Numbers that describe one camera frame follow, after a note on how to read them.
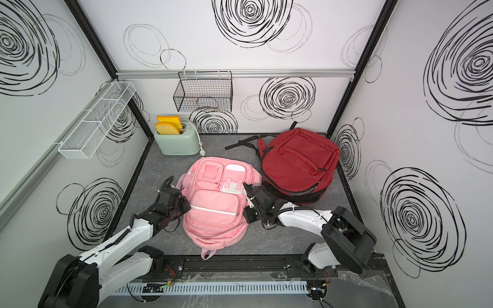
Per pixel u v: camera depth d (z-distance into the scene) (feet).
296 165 3.12
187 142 3.36
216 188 3.00
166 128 3.13
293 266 2.42
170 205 2.18
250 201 2.16
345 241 1.40
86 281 1.29
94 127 2.51
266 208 2.15
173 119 3.17
